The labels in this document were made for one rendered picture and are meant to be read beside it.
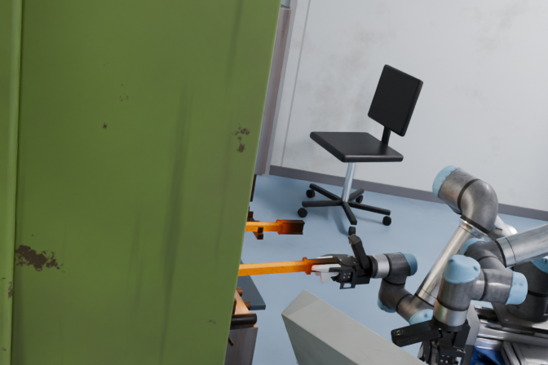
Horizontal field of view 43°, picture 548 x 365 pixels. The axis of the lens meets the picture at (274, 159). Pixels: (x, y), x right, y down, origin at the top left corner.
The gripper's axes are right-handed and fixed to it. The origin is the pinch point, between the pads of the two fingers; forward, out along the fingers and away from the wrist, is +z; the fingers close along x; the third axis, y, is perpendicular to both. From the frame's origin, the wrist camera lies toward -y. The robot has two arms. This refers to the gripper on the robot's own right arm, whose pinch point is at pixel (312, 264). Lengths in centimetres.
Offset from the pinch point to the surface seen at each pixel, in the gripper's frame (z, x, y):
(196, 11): 56, -44, -78
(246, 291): 4.4, 35.4, 30.8
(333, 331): 24, -55, -18
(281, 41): 28, -17, -69
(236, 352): 27.0, -16.0, 16.1
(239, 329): 27.3, -15.9, 8.9
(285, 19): 28, -17, -74
